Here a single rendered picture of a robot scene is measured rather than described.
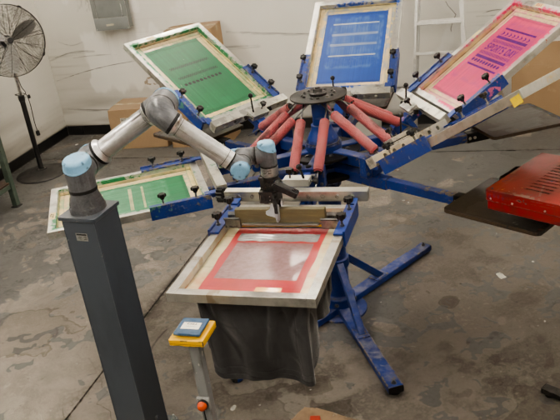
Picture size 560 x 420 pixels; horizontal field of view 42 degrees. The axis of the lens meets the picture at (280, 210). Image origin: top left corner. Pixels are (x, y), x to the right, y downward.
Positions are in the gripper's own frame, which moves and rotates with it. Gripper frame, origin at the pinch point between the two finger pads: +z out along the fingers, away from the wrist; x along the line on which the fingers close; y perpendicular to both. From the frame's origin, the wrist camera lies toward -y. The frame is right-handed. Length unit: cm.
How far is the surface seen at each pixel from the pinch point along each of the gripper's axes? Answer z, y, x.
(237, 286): 6.0, 4.9, 47.5
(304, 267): 5.8, -18.1, 32.2
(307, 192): -2.5, -7.2, -21.9
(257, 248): 5.9, 5.8, 17.4
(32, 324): 103, 191, -52
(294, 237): 5.5, -7.7, 7.9
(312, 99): -30, 0, -76
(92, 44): 4, 322, -413
